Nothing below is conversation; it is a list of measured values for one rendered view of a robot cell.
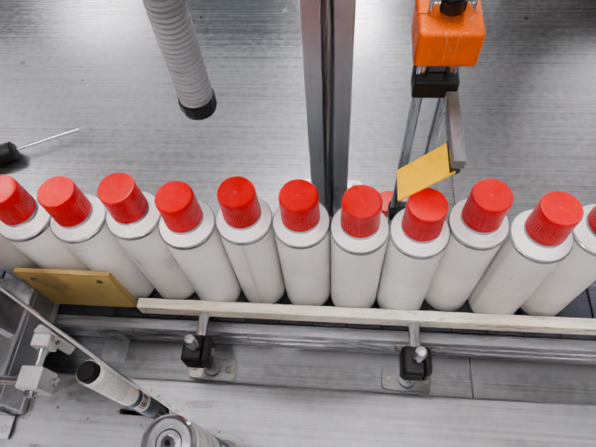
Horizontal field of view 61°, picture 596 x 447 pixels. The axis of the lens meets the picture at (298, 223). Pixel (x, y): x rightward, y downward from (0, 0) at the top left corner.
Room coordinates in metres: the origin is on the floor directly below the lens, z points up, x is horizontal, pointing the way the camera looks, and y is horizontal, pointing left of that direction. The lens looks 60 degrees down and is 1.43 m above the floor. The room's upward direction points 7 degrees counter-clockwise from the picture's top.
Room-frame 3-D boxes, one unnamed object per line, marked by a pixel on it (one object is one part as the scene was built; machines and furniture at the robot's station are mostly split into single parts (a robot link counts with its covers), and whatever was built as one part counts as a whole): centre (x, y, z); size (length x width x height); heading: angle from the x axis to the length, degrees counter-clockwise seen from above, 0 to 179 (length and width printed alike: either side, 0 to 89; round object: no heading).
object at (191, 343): (0.18, 0.12, 0.89); 0.06 x 0.03 x 0.12; 170
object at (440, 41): (0.26, -0.12, 1.05); 0.10 x 0.04 x 0.33; 170
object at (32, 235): (0.27, 0.25, 0.98); 0.05 x 0.05 x 0.20
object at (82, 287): (0.23, 0.24, 0.94); 0.10 x 0.01 x 0.09; 80
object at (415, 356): (0.12, -0.10, 0.89); 0.03 x 0.03 x 0.12; 80
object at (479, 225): (0.20, -0.16, 0.98); 0.05 x 0.05 x 0.20
